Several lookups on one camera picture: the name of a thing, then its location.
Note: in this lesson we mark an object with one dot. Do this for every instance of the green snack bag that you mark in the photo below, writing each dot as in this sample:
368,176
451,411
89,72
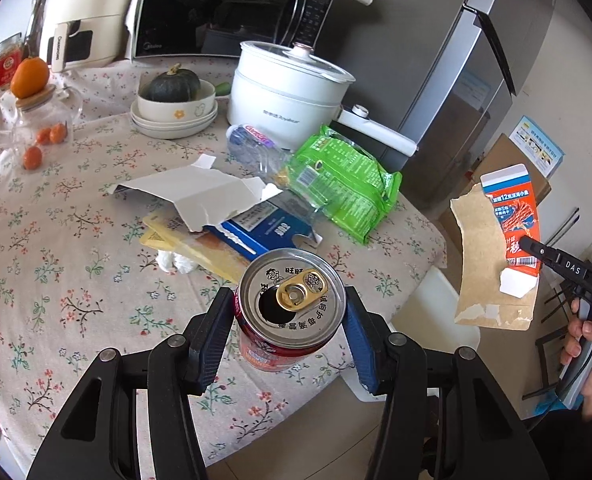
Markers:
341,180

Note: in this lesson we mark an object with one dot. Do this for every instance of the brown cardboard box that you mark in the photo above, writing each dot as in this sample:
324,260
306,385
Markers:
505,155

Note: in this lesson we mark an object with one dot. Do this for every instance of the white bowl with flower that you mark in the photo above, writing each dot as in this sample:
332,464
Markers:
176,110

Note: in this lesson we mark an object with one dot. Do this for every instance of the clear plastic bottle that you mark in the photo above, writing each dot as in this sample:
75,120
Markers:
256,152

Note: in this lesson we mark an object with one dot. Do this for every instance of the large orange fruit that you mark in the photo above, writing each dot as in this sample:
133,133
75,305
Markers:
28,77

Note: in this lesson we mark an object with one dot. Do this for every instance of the floral tablecloth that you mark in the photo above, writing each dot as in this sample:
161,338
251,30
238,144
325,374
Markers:
76,270

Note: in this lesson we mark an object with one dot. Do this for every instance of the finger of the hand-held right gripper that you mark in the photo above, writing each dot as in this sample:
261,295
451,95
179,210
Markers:
560,262

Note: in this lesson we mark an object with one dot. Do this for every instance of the dark thin pole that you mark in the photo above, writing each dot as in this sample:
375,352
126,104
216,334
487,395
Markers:
563,225

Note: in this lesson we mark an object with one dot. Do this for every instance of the torn orange white carton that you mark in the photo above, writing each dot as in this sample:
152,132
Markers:
478,260

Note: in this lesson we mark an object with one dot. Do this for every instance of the green pumpkin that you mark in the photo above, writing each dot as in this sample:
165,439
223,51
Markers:
173,87

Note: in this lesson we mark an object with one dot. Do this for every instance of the red drink can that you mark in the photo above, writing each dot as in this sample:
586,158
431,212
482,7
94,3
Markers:
286,285

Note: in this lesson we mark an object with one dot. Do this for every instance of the torn white cardboard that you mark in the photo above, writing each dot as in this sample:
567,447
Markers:
191,190

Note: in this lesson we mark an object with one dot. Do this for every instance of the blue white printed box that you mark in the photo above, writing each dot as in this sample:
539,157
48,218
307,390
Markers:
538,145

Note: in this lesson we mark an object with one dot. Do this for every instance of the white crumpled tissue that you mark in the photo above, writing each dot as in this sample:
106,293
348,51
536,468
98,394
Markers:
176,261

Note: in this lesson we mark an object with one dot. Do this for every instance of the grey refrigerator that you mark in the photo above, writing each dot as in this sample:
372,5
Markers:
425,60

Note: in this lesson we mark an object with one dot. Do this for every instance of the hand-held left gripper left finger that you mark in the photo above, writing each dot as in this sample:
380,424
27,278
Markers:
215,345

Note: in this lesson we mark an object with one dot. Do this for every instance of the small orange kumquat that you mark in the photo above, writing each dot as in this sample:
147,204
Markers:
58,133
42,135
32,157

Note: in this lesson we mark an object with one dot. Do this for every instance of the white plate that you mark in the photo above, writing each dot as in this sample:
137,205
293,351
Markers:
176,133

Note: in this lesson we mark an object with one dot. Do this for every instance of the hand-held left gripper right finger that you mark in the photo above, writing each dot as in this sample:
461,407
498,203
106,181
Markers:
360,350

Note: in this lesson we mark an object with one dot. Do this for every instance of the white electric pot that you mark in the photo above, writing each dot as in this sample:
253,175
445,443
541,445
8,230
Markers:
271,105

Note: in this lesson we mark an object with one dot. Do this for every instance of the black microwave oven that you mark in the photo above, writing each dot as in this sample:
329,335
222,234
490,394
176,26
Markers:
216,5

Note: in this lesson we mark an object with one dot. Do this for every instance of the cream kitchen appliance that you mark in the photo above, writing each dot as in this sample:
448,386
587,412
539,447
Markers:
93,2

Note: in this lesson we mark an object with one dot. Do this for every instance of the white plastic bin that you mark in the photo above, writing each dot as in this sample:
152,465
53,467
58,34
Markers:
430,300

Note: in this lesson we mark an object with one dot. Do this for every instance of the glass jar with wooden lid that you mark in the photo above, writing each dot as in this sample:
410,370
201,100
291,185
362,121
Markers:
26,117

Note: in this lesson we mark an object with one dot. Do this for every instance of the red label jar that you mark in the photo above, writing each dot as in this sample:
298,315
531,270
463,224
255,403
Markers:
8,65

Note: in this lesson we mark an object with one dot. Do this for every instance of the white pot lid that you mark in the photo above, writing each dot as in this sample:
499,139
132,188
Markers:
296,65

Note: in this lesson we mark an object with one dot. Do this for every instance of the yellow wrapper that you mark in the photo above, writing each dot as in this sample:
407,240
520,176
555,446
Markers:
196,250

